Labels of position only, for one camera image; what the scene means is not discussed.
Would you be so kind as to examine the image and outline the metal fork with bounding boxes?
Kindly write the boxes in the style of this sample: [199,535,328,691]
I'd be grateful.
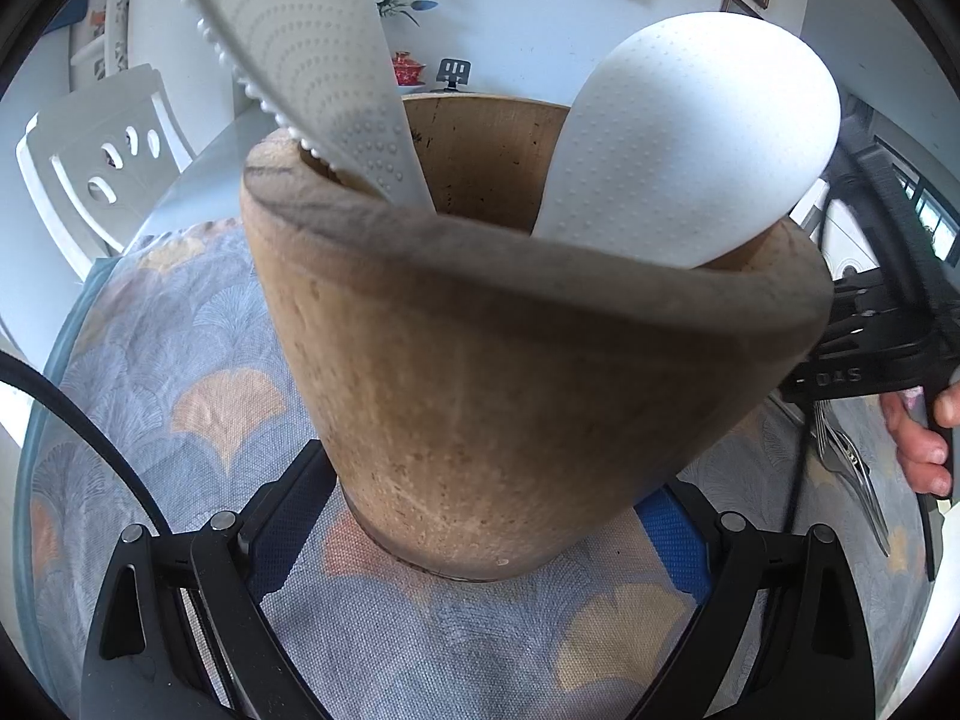
[812,396,895,559]

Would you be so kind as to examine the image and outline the black strap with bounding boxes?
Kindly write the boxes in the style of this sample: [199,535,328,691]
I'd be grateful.
[0,351,170,537]
[821,101,960,331]

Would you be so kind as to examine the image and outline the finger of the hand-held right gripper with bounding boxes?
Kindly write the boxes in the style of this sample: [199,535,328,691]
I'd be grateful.
[825,274,912,350]

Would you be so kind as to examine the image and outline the thin black cable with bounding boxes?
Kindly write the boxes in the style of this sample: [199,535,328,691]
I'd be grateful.
[784,390,822,545]

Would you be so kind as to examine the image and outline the fan-patterned grey tablecloth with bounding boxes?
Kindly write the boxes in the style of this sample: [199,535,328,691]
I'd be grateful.
[15,217,931,720]

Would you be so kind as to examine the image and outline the white rice paddle bumpy edge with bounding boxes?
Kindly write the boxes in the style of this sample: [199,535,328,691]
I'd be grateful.
[163,0,437,211]

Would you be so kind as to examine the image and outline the round wooden utensil holder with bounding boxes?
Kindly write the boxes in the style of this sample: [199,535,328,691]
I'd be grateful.
[240,94,835,582]

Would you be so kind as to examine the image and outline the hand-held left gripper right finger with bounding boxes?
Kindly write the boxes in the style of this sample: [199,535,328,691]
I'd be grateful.
[634,476,875,720]

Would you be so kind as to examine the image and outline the white dotted rice paddle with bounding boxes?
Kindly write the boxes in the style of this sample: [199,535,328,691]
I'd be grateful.
[531,11,841,269]

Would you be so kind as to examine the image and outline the person's right hand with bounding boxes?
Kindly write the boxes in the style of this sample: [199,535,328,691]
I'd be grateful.
[879,381,960,500]

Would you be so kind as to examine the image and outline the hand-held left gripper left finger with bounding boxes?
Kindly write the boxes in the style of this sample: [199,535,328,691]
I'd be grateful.
[79,439,338,720]

